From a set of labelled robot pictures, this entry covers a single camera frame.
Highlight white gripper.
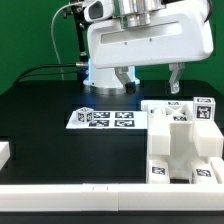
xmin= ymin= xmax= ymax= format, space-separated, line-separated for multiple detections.
xmin=87 ymin=0 xmax=213 ymax=94

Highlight white chair seat block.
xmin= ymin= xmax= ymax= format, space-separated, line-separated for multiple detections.
xmin=168 ymin=115 xmax=195 ymax=179

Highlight small white tagged cube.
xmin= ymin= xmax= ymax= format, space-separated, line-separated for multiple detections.
xmin=76 ymin=107 xmax=94 ymax=123
xmin=193 ymin=97 xmax=216 ymax=121

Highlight white chair back frame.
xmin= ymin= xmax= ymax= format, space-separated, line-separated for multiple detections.
xmin=141 ymin=97 xmax=223 ymax=157

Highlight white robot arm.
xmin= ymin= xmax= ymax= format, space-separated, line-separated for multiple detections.
xmin=83 ymin=0 xmax=213 ymax=94

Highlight white base tag sheet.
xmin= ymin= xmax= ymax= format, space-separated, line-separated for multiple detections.
xmin=66 ymin=111 xmax=148 ymax=129

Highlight black camera stand pole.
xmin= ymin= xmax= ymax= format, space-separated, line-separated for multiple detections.
xmin=68 ymin=3 xmax=89 ymax=83

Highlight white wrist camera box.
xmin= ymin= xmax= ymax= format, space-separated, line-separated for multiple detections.
xmin=84 ymin=0 xmax=114 ymax=22

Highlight white right fence rail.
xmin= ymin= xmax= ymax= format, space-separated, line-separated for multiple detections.
xmin=210 ymin=157 xmax=224 ymax=184

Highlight white fence rail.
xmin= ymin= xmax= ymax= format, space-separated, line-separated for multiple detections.
xmin=0 ymin=141 xmax=10 ymax=170
xmin=210 ymin=157 xmax=224 ymax=184
xmin=0 ymin=184 xmax=224 ymax=212

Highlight grey cable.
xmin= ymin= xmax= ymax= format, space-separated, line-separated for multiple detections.
xmin=50 ymin=1 xmax=84 ymax=81

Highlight black cables on table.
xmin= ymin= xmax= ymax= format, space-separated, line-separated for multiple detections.
xmin=14 ymin=61 xmax=89 ymax=84

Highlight white front fence rail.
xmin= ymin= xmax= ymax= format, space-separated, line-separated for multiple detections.
xmin=0 ymin=184 xmax=224 ymax=212

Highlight white left fence rail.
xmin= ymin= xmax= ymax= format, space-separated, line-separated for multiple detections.
xmin=0 ymin=141 xmax=10 ymax=170

